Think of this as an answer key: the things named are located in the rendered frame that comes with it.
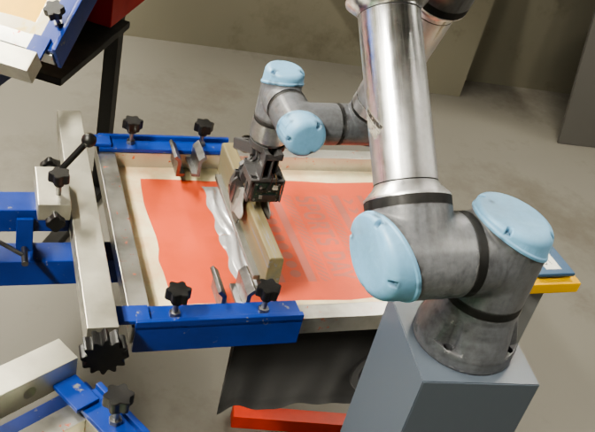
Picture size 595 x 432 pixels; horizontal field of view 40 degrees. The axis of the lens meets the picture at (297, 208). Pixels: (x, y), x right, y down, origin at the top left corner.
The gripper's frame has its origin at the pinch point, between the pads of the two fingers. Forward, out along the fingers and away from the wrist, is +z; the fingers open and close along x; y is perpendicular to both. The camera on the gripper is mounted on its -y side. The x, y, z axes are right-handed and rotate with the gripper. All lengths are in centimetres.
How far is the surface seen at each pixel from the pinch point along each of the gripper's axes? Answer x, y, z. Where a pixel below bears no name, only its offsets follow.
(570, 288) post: 72, 20, 5
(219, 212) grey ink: -3.5, -6.5, 4.6
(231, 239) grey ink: -2.9, 2.8, 4.3
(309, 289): 9.5, 18.2, 4.4
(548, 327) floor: 160, -57, 100
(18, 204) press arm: -44.7, 1.9, -3.7
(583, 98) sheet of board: 266, -207, 77
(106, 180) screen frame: -26.6, -13.7, 1.7
